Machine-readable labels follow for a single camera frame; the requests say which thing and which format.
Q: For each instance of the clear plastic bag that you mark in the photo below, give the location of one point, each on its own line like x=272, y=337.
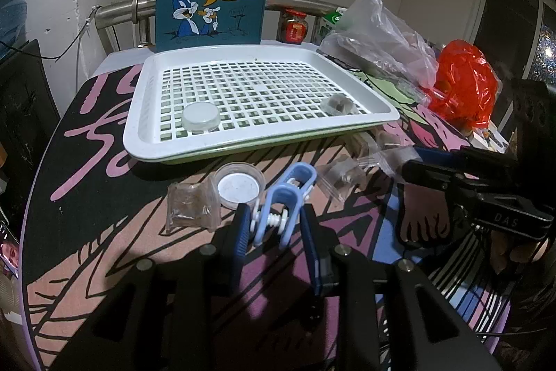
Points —
x=382, y=40

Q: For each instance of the round translucent white lid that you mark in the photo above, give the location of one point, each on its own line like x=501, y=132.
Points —
x=200, y=117

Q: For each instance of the red plastic bag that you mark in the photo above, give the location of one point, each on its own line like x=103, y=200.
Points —
x=464, y=86

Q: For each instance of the clear plastic piece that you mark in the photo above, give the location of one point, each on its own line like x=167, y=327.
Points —
x=341, y=179
x=393, y=153

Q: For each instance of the dark glass door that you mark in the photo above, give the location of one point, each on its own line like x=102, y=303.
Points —
x=508, y=14

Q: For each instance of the black panel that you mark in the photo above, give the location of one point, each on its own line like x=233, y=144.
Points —
x=26, y=106

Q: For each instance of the round clear dish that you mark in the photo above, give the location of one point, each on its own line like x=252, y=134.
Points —
x=239, y=185

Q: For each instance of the blue plastic clothes peg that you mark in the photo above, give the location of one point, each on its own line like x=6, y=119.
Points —
x=286, y=197

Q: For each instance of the clear cup in tray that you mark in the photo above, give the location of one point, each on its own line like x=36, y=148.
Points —
x=336, y=104

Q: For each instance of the small clear bag brown contents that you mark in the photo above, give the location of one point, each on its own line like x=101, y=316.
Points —
x=191, y=206

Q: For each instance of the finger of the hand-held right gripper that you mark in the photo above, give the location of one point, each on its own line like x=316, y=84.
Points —
x=428, y=173
x=438, y=156

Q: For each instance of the green and white carton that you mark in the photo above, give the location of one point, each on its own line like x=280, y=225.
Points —
x=331, y=21

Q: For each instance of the person's right hand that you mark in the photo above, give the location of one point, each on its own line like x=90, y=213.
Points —
x=504, y=251

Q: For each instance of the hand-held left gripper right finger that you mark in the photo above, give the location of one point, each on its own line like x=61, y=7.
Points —
x=309, y=243

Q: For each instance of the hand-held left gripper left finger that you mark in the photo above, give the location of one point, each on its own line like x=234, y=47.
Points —
x=242, y=240

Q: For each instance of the smartphone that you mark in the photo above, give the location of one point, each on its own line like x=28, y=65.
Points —
x=8, y=245

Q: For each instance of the metal rail pipe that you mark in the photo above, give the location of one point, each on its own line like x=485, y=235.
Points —
x=121, y=10

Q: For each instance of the white perforated plastic tray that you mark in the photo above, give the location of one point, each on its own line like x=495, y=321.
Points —
x=260, y=93

